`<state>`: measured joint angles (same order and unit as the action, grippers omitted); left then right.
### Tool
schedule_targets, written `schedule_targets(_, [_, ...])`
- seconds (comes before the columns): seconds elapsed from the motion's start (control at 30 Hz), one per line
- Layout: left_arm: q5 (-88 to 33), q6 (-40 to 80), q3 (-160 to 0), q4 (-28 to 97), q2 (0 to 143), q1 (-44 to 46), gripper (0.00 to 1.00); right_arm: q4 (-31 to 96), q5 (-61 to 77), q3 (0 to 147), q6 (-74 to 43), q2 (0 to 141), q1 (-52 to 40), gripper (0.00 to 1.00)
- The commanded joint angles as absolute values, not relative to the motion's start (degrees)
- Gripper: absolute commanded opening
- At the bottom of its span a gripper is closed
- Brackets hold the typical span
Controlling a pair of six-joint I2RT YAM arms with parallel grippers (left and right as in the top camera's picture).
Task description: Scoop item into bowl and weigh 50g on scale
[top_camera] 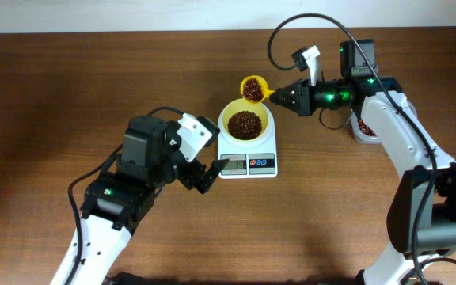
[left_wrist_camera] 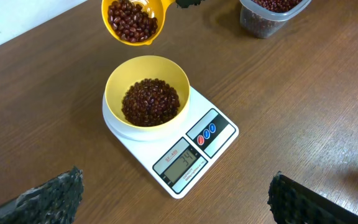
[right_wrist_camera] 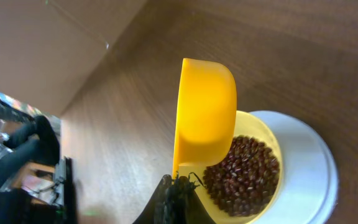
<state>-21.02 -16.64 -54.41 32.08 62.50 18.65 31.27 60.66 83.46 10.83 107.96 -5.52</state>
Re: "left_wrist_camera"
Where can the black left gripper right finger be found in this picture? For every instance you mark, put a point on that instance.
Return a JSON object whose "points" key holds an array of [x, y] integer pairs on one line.
{"points": [[291, 202]]}

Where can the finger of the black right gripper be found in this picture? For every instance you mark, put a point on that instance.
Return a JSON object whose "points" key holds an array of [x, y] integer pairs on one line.
{"points": [[187, 3]]}

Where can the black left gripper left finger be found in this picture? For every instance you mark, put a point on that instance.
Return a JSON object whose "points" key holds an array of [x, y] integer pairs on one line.
{"points": [[55, 201]]}

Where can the orange plastic scoop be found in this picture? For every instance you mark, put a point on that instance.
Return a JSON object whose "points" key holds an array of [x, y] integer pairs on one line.
{"points": [[155, 8]]}

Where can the adzuki beans in scoop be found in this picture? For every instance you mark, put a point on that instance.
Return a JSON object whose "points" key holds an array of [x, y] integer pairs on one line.
{"points": [[130, 23]]}

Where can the yellow plastic bowl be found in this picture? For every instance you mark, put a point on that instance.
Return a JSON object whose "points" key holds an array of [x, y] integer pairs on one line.
{"points": [[137, 69]]}

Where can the adzuki beans in bowl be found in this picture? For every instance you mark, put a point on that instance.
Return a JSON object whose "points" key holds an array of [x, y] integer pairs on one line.
{"points": [[150, 102]]}

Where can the white digital kitchen scale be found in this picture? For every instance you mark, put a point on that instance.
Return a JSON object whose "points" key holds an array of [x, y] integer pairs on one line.
{"points": [[179, 157]]}

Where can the clear plastic container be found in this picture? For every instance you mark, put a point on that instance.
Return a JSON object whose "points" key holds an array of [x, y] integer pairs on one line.
{"points": [[261, 22]]}

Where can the red adzuki beans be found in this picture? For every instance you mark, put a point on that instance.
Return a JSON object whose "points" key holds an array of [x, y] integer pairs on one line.
{"points": [[279, 6]]}

